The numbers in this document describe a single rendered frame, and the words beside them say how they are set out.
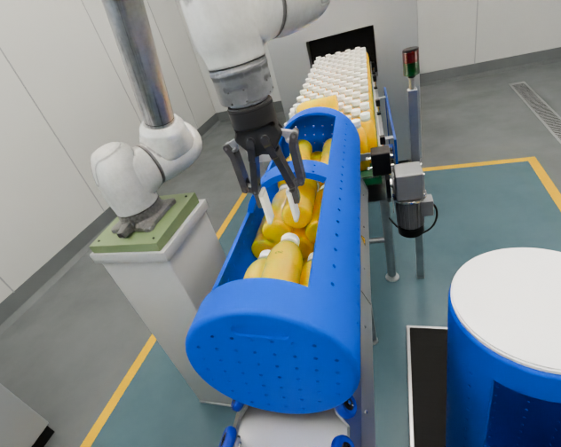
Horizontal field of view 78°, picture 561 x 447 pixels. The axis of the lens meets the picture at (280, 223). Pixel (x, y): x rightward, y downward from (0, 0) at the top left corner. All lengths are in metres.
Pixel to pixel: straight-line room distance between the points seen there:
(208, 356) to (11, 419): 1.69
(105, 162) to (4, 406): 1.36
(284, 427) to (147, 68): 0.97
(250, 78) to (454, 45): 5.12
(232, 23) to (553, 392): 0.70
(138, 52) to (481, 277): 1.01
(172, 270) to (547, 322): 0.99
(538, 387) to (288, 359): 0.38
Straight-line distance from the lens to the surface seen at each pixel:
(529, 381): 0.70
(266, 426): 0.75
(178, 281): 1.26
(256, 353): 0.57
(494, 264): 0.81
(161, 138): 1.23
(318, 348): 0.53
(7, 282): 3.57
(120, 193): 1.22
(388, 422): 1.74
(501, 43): 5.70
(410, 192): 1.52
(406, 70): 1.62
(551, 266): 0.82
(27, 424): 2.28
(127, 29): 1.11
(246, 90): 0.54
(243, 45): 0.53
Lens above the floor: 1.58
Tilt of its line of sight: 33 degrees down
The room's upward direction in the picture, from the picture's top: 17 degrees counter-clockwise
